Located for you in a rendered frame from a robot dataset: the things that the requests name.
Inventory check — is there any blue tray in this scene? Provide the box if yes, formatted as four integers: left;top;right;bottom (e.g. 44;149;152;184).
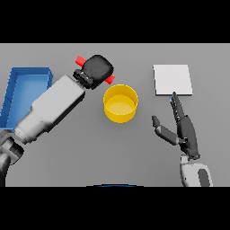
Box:
0;66;54;131

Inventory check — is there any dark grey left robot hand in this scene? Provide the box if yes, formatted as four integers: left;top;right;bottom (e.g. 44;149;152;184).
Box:
72;54;115;91

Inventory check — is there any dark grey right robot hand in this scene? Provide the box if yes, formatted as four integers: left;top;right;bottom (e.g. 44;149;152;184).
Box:
151;91;201;161

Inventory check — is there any yellow bowl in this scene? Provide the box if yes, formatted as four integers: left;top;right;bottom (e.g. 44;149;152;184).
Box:
102;84;139;124

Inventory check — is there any pale square measuring scale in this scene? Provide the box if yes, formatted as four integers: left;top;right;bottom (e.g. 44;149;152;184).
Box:
153;64;193;97

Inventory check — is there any red beaker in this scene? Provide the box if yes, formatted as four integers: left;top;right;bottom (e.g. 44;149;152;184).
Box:
75;55;116;85

